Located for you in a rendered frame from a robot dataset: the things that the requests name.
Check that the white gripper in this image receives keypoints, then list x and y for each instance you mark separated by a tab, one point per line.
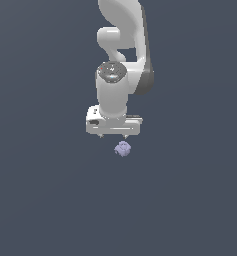
113	126

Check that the small lavender block object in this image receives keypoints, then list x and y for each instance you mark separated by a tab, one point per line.
122	148

